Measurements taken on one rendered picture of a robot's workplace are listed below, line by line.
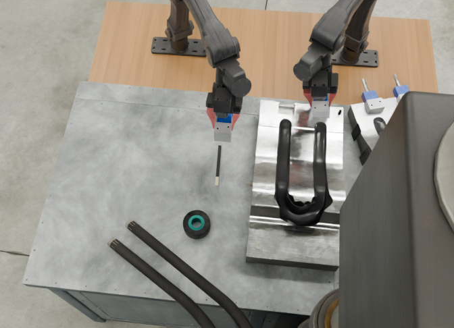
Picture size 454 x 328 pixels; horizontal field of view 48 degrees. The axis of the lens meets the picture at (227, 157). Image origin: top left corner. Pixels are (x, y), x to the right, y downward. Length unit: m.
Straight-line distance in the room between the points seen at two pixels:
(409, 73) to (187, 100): 0.77
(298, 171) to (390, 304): 1.22
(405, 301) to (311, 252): 1.19
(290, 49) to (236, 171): 0.52
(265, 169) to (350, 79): 0.52
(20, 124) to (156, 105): 1.21
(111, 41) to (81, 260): 0.80
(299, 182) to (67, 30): 1.97
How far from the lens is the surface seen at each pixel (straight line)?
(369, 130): 1.67
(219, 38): 1.37
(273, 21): 1.95
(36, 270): 1.60
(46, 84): 2.91
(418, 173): 0.30
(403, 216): 0.30
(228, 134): 1.49
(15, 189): 2.65
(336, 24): 1.43
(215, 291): 1.38
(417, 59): 1.96
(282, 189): 1.47
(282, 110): 1.65
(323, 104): 1.58
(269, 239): 1.47
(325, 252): 1.48
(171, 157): 1.64
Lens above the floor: 2.26
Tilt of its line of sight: 63 degrees down
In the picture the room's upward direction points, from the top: straight up
